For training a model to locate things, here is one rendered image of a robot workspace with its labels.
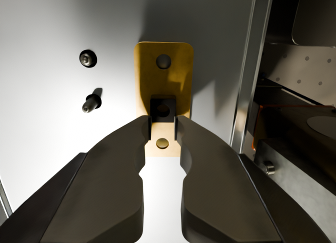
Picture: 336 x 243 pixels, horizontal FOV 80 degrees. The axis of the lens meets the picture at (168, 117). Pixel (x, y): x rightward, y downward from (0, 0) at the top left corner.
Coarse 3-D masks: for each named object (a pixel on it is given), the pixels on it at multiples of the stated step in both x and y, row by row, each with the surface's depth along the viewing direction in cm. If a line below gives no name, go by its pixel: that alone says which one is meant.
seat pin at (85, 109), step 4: (92, 96) 14; (96, 96) 15; (88, 100) 14; (92, 100) 14; (96, 100) 14; (100, 100) 15; (84, 104) 13; (88, 104) 13; (92, 104) 14; (96, 104) 14; (84, 108) 13; (88, 108) 13; (92, 108) 13; (84, 112) 13; (88, 112) 13
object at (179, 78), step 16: (144, 48) 13; (160, 48) 13; (176, 48) 13; (192, 48) 13; (144, 64) 13; (176, 64) 13; (192, 64) 13; (144, 80) 13; (160, 80) 13; (176, 80) 13; (144, 96) 14; (160, 96) 13; (176, 96) 14; (144, 112) 14; (160, 112) 14; (176, 112) 14; (160, 128) 15; (176, 144) 15
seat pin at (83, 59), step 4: (88, 52) 14; (92, 52) 14; (80, 56) 13; (84, 56) 13; (88, 56) 13; (92, 56) 13; (80, 60) 13; (84, 60) 13; (88, 60) 13; (92, 60) 13; (96, 60) 14; (84, 64) 13; (88, 64) 13
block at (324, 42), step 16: (272, 0) 18; (288, 0) 15; (304, 0) 14; (320, 0) 14; (272, 16) 18; (288, 16) 15; (304, 16) 15; (320, 16) 15; (272, 32) 18; (288, 32) 15; (304, 32) 15; (320, 32) 15
